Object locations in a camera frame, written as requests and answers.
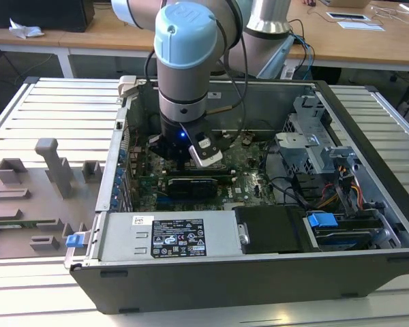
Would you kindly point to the black graphics card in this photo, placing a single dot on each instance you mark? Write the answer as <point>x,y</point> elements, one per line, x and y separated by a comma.
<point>191,187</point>

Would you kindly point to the pale blue teach pendant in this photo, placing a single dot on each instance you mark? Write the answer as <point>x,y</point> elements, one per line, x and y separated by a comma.
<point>276,58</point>

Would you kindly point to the silver coin battery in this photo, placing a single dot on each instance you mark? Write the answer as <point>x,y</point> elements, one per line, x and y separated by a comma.
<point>248,139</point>

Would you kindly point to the black computer box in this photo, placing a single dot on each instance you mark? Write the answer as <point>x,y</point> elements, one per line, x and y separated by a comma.
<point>37,13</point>

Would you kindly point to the metal drive cage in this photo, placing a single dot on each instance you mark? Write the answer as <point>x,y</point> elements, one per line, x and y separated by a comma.
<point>303,160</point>

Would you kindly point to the green RAM stick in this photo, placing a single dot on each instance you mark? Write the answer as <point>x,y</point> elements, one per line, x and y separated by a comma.
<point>30,223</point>

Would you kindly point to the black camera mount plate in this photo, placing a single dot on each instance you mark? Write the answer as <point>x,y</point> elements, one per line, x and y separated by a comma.
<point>199,136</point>

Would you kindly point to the blue release latch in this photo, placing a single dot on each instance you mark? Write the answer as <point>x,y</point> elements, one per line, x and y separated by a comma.
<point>73,240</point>

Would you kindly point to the white paper sheet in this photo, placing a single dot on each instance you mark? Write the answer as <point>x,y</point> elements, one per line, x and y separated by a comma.
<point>361,26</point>

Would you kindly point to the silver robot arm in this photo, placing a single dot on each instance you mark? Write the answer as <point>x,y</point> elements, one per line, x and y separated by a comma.
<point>180,85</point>

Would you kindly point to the blue disk carrier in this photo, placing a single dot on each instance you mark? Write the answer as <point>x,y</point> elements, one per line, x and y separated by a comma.
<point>322,220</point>

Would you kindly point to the grey plastic case latch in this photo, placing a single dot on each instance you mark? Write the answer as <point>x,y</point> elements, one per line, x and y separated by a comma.
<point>126,85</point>

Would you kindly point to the silver power supply unit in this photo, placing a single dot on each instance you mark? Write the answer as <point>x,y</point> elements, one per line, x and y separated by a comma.
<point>122,238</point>

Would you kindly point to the grey parts rack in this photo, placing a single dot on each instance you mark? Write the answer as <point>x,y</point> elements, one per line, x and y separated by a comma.
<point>37,204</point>

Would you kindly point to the green motherboard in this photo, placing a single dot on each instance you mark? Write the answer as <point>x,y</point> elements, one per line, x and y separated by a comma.
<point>249,184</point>

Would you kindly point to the black plastic shroud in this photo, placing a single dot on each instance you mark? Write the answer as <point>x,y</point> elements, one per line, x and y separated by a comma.
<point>272,228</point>

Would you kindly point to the wooden desk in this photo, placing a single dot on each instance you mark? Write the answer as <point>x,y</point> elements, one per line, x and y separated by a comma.
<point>88,37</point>

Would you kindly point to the crumpled white paper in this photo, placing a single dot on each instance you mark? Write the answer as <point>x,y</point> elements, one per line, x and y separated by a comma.
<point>24,31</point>

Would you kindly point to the black PC case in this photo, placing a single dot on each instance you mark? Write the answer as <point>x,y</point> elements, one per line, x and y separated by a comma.
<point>225,282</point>

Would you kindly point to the white case wall sticker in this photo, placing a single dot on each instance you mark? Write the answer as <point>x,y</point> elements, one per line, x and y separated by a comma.
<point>215,95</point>

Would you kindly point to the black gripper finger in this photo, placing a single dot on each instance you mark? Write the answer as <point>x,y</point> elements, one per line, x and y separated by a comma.
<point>156,144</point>
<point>226,140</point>

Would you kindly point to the white framed tablet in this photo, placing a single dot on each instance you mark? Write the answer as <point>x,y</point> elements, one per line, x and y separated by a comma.
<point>347,16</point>

